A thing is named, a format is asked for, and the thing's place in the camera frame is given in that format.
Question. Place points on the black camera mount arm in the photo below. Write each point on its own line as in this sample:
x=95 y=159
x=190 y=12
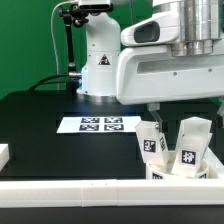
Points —
x=73 y=16

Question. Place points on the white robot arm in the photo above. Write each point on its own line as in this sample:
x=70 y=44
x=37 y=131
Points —
x=176 y=54

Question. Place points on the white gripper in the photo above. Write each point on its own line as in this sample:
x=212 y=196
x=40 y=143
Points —
x=151 y=74

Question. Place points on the white U-shaped fence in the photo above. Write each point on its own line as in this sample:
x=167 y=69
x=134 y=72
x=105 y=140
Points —
x=91 y=193

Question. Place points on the black rear camera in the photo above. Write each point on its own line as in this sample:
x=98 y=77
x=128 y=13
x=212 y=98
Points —
x=94 y=5

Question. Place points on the white marker sheet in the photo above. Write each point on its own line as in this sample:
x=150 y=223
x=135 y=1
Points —
x=108 y=124

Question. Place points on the white round stool seat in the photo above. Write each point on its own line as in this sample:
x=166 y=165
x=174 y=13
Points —
x=164 y=172

